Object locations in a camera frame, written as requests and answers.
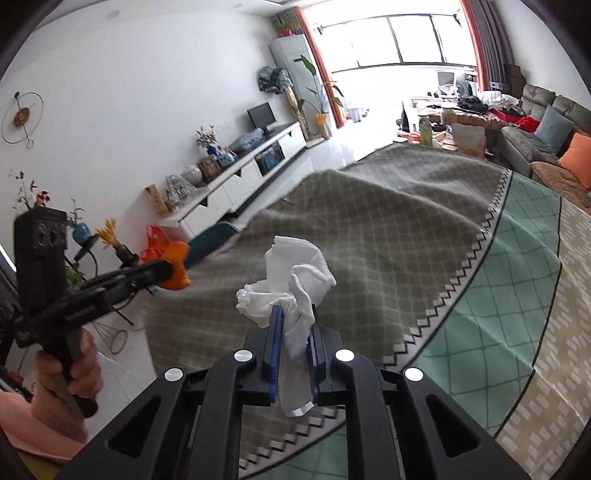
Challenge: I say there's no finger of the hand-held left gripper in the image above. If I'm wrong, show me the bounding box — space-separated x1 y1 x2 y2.
69 259 172 305

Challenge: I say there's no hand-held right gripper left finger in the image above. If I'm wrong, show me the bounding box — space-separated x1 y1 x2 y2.
55 305 283 480

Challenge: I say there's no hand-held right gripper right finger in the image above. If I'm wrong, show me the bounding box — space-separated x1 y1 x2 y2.
310 304 532 480

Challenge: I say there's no large orange peel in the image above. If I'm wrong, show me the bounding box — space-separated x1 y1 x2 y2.
154 241 192 291

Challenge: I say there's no white tissue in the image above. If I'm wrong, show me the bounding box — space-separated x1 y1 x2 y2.
236 235 338 418

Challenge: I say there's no person's left forearm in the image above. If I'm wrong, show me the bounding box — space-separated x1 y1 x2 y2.
0 378 90 464

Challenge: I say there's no person's left hand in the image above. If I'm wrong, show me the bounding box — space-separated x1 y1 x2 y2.
36 330 105 402

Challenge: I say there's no orange plastic bag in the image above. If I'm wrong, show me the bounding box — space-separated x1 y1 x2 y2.
140 224 178 264

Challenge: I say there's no yellow dried flowers black vase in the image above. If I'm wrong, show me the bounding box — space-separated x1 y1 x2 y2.
95 219 139 268

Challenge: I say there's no blue vase with plant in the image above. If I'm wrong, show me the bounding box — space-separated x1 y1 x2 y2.
69 198 93 243

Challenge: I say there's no red flower arrangement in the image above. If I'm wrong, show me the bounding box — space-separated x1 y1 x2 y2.
8 170 51 213

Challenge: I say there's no small cardboard box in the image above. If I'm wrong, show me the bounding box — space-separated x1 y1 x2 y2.
145 185 169 217

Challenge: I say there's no clear wrapped ornament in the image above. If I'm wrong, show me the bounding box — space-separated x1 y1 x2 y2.
165 174 197 213

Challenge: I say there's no white TV cabinet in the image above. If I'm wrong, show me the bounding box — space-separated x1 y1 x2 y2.
154 121 308 241

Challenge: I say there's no flower vase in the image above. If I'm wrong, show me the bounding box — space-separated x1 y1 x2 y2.
195 126 218 158

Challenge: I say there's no black storage box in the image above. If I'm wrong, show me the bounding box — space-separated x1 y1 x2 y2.
254 142 283 176

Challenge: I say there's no black monitor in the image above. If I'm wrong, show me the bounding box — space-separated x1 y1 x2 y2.
247 102 278 134

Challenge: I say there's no tall leafy plant yellow pot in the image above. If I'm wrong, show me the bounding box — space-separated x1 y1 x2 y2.
300 54 345 139

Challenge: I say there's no pale wooden branch decoration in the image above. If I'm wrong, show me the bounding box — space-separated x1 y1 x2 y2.
284 87 311 141

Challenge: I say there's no covered standing fan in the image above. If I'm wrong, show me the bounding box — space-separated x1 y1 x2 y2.
256 66 293 95

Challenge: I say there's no cluttered coffee table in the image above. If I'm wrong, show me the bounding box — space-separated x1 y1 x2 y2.
394 115 490 160

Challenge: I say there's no brown paper shopping bag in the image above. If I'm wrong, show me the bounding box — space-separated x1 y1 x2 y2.
450 122 486 160

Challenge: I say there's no white standing air conditioner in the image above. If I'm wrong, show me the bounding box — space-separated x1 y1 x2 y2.
269 34 324 118

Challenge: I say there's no orange grey curtain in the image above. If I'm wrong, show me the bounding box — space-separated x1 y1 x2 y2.
277 6 347 127
459 0 513 93

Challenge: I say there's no brown sofa seat mat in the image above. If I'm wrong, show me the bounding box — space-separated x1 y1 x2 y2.
530 161 591 206

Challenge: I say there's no white office chair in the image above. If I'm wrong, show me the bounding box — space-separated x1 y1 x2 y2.
429 71 462 100

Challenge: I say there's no white clothes pile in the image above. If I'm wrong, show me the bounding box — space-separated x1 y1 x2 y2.
478 90 522 107

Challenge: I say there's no large window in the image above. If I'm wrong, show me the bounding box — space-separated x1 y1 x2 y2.
323 11 478 72

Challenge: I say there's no orange cushion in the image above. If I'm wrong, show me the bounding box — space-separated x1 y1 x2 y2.
558 133 591 190

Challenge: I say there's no blue-grey cushion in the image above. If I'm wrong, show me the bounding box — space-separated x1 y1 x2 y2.
536 104 575 155

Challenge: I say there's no dark wooden cabinet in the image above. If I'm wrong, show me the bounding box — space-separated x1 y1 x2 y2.
504 64 527 100

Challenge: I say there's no grey-green sofa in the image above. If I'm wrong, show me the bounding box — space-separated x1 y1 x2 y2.
499 83 591 208

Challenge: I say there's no metal wire stand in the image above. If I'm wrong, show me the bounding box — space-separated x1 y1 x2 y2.
95 323 129 355

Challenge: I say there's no round wall clock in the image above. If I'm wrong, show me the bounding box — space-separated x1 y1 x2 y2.
0 91 44 149

